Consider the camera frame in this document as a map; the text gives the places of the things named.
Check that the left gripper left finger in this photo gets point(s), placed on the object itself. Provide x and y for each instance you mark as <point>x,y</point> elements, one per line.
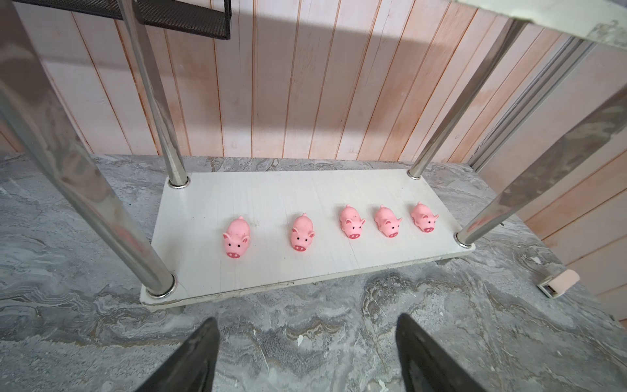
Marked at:
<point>192,366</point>

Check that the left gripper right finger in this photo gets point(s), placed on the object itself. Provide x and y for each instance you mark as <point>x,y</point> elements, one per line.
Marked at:
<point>425,365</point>

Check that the pink pig toy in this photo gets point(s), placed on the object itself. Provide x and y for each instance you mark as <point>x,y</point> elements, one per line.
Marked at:
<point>302,233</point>
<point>351,222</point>
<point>387,222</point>
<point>237,238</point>
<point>423,218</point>

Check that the white two-tier shelf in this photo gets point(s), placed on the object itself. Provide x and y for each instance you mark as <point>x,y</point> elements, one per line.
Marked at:
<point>185,261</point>

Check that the pink small toy right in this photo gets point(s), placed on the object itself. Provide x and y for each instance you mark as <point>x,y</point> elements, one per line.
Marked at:
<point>555,286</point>

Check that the black mesh basket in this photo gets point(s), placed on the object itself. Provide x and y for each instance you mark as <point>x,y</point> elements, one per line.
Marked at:
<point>166,14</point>

